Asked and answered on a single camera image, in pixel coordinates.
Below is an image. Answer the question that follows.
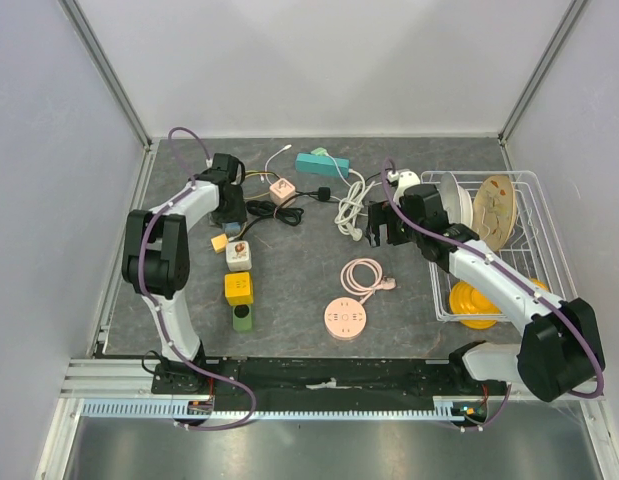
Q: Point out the white cube adapter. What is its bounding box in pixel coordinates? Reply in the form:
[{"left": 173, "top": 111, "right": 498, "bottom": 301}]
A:
[{"left": 225, "top": 240, "right": 252, "bottom": 272}]

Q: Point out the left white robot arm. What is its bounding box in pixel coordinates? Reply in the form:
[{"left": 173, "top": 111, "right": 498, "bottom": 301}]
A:
[{"left": 121, "top": 153, "right": 247, "bottom": 393}]

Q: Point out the white wire dish rack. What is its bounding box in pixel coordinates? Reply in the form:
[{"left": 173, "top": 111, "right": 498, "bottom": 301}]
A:
[{"left": 429, "top": 171, "right": 577, "bottom": 330}]

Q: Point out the white bowl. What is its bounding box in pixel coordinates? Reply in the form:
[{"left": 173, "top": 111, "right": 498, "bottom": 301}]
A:
[{"left": 438, "top": 172, "right": 473, "bottom": 227}]

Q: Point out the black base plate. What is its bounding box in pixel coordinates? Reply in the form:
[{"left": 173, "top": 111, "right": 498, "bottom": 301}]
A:
[{"left": 151, "top": 355, "right": 510, "bottom": 414}]

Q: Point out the yellow bowl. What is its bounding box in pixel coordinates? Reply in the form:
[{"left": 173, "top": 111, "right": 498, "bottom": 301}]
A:
[
  {"left": 530, "top": 278, "right": 548, "bottom": 303},
  {"left": 449, "top": 281, "right": 501, "bottom": 330}
]

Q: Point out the light blue cable duct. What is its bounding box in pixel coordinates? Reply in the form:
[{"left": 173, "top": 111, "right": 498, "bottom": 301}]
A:
[{"left": 81, "top": 398, "right": 480, "bottom": 421}]

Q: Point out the yellow cube socket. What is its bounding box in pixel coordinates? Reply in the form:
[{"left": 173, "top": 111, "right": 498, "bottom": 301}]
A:
[{"left": 224, "top": 271, "right": 254, "bottom": 306}]

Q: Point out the white usb cable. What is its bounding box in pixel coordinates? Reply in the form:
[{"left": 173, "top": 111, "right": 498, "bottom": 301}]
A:
[{"left": 263, "top": 144, "right": 293, "bottom": 179}]

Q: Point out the pink round socket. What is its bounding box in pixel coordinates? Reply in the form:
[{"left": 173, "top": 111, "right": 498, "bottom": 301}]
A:
[{"left": 324, "top": 297, "right": 367, "bottom": 341}]

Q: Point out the yellow bowl front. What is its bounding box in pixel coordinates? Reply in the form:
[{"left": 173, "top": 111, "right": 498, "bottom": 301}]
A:
[{"left": 449, "top": 281, "right": 501, "bottom": 330}]

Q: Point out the pink cable with plug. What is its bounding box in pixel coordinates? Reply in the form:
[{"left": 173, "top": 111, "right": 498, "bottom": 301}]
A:
[{"left": 340, "top": 258, "right": 399, "bottom": 304}]

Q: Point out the teal power strip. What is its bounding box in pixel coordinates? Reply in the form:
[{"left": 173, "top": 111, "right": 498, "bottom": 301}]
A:
[{"left": 295, "top": 153, "right": 350, "bottom": 180}]

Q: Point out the black coiled cable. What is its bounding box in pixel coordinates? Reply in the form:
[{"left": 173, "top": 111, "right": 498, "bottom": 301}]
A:
[{"left": 238, "top": 185, "right": 335, "bottom": 241}]

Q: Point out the yellow thin cable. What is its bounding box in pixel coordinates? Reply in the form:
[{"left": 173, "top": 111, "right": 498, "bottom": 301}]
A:
[{"left": 243, "top": 169, "right": 273, "bottom": 199}]

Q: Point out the yellow bowl right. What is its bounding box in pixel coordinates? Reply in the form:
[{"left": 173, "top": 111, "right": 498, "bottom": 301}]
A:
[{"left": 530, "top": 278, "right": 548, "bottom": 303}]

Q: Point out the white coiled cable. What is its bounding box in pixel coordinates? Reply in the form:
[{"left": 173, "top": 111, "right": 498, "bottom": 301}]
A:
[{"left": 333, "top": 167, "right": 380, "bottom": 241}]

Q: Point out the blue charger plug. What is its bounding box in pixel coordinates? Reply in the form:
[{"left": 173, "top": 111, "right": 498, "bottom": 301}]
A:
[{"left": 223, "top": 222, "right": 242, "bottom": 237}]

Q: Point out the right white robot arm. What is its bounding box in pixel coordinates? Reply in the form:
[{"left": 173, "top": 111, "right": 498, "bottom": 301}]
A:
[{"left": 368, "top": 181, "right": 605, "bottom": 402}]

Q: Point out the green power strip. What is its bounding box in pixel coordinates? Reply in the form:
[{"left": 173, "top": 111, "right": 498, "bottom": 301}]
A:
[{"left": 232, "top": 304, "right": 253, "bottom": 333}]

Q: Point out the beige patterned plate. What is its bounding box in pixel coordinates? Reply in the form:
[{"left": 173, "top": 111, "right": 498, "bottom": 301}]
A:
[{"left": 472, "top": 175, "right": 517, "bottom": 252}]

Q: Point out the light green plug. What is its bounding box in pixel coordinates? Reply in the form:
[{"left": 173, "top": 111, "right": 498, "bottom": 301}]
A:
[{"left": 311, "top": 147, "right": 328, "bottom": 156}]

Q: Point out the orange charger plug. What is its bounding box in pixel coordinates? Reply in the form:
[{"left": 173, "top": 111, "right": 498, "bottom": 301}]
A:
[{"left": 210, "top": 234, "right": 229, "bottom": 254}]

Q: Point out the pink cube socket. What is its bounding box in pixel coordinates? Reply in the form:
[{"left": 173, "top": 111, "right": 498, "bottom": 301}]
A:
[{"left": 269, "top": 178, "right": 296, "bottom": 206}]

